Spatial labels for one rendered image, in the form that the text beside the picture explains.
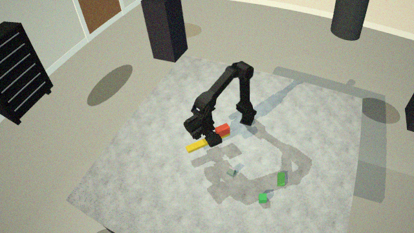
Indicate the green rectangular block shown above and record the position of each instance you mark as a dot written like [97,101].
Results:
[281,179]

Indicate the small green cube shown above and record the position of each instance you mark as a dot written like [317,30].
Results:
[263,198]

